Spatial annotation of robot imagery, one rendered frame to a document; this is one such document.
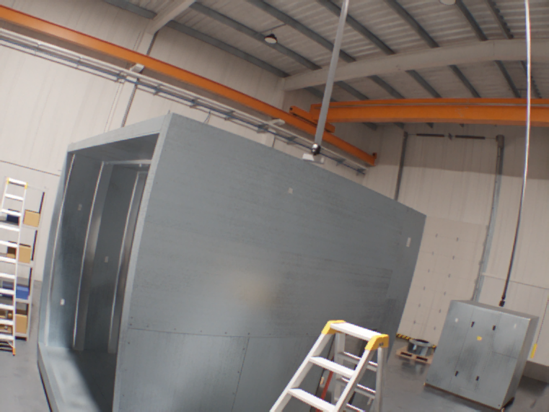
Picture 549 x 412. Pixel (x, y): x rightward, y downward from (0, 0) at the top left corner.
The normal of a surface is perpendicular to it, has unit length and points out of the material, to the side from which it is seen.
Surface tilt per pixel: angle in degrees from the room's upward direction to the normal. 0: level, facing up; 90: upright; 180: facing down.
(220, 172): 90
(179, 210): 90
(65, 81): 90
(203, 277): 90
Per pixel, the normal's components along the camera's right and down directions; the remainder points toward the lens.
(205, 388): 0.63, 0.12
